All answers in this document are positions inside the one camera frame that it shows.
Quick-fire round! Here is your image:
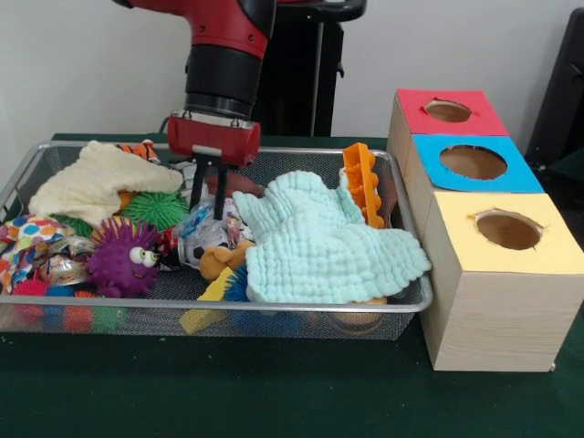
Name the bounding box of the dark green tablecloth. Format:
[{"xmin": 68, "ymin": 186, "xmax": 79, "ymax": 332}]
[{"xmin": 0, "ymin": 131, "xmax": 584, "ymax": 438}]

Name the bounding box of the light blue muslin cloth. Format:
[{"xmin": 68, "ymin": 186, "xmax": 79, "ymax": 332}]
[{"xmin": 232, "ymin": 170, "xmax": 433, "ymax": 305}]

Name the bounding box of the green spiky ball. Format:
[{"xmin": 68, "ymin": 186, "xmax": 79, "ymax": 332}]
[{"xmin": 121, "ymin": 190, "xmax": 191, "ymax": 232}]

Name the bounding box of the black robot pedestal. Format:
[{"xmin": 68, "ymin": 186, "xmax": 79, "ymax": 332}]
[{"xmin": 253, "ymin": 0, "xmax": 369, "ymax": 137}]

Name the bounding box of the polka dot cloth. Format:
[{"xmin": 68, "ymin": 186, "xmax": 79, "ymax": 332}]
[{"xmin": 0, "ymin": 214, "xmax": 77, "ymax": 293}]

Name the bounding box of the wooden box with three holes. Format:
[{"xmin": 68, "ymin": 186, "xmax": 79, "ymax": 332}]
[{"xmin": 386, "ymin": 88, "xmax": 584, "ymax": 373}]

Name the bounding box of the purple spiky monster toy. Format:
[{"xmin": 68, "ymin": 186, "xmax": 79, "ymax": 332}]
[{"xmin": 85, "ymin": 216, "xmax": 162, "ymax": 298}]

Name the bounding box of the cream muslin cloth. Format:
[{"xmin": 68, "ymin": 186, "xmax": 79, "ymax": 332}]
[{"xmin": 27, "ymin": 140, "xmax": 183, "ymax": 224}]

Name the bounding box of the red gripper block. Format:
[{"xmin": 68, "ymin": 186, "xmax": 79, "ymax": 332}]
[{"xmin": 166, "ymin": 110, "xmax": 262, "ymax": 221}]

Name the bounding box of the orange plastic toy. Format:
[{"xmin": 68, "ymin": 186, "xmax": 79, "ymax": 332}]
[{"xmin": 341, "ymin": 142, "xmax": 385, "ymax": 228}]

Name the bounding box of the brown toy football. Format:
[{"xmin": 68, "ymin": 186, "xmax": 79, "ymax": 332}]
[{"xmin": 203, "ymin": 172, "xmax": 266, "ymax": 198}]

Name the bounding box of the brown plush bear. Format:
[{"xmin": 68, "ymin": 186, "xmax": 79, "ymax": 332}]
[{"xmin": 199, "ymin": 241, "xmax": 256, "ymax": 280}]

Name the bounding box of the black and white soccer ball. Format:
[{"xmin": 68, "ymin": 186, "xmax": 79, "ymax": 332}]
[{"xmin": 184, "ymin": 239, "xmax": 229, "ymax": 270}]

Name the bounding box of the shallow mesh bin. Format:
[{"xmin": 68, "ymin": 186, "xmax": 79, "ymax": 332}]
[{"xmin": 0, "ymin": 141, "xmax": 433, "ymax": 342}]

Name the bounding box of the black chair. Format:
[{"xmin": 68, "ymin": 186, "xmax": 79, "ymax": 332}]
[{"xmin": 524, "ymin": 6, "xmax": 584, "ymax": 172}]

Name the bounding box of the tiger plush toy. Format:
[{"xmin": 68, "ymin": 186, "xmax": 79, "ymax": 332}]
[{"xmin": 116, "ymin": 139, "xmax": 162, "ymax": 164}]

